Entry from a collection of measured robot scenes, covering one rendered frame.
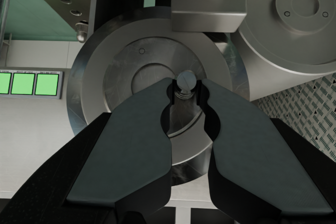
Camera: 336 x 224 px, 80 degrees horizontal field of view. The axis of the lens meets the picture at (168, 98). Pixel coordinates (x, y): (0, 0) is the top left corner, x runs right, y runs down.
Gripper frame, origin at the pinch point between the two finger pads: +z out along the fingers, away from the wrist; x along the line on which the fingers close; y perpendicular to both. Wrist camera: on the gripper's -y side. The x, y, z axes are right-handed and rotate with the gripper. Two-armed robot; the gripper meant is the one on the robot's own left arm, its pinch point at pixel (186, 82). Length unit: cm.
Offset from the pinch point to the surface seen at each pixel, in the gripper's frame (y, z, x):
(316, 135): 10.0, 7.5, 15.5
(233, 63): 0.7, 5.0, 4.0
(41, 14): 35, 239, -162
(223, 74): 1.0, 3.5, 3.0
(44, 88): 18.6, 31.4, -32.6
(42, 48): 89, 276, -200
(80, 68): 1.3, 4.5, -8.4
